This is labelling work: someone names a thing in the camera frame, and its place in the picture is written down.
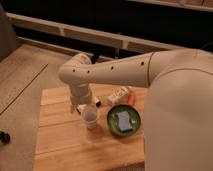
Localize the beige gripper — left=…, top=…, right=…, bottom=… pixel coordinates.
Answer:
left=69, top=84, right=92, bottom=105

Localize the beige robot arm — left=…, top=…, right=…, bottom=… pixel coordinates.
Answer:
left=59, top=49, right=213, bottom=171

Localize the small white and black box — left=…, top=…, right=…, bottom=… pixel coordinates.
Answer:
left=76, top=96, right=101, bottom=114

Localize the clear plastic cup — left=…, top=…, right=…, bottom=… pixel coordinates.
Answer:
left=81, top=106, right=98, bottom=129

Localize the white rectangular carton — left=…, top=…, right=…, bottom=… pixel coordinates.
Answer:
left=107, top=86, right=130, bottom=105

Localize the green bowl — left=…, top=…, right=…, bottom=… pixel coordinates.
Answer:
left=107, top=104, right=141, bottom=137

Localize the orange carrot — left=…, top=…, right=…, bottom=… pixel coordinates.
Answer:
left=127, top=91, right=136, bottom=106

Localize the blue sponge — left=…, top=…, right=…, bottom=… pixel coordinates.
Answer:
left=116, top=111, right=132, bottom=132

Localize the black object on floor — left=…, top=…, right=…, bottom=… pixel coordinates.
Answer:
left=0, top=131, right=10, bottom=144

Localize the grey cabinet corner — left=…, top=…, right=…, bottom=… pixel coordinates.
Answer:
left=0, top=4, right=21, bottom=62

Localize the white shelf rail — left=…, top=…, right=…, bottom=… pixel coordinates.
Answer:
left=6, top=13, right=182, bottom=53

